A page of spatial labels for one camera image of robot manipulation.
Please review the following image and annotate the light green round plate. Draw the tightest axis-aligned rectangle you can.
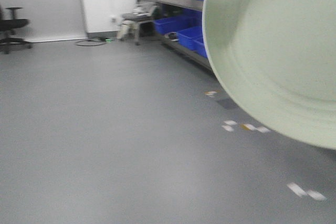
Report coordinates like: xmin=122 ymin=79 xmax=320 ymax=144
xmin=203 ymin=0 xmax=335 ymax=149

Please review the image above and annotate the blue tray lower shelf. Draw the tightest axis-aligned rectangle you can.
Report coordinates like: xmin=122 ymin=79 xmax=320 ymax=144
xmin=154 ymin=15 xmax=197 ymax=35

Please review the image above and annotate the background steel shelf rack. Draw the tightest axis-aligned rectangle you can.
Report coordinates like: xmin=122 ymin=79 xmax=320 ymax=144
xmin=154 ymin=0 xmax=211 ymax=70

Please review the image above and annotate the grey stool with items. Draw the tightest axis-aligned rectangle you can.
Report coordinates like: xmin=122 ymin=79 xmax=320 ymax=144
xmin=117 ymin=2 xmax=158 ymax=46

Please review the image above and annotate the black office chair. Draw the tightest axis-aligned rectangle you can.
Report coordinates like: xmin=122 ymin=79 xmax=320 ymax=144
xmin=1 ymin=7 xmax=33 ymax=54

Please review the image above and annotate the black floor cable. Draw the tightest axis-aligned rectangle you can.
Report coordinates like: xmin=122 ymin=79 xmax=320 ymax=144
xmin=74 ymin=37 xmax=112 ymax=46

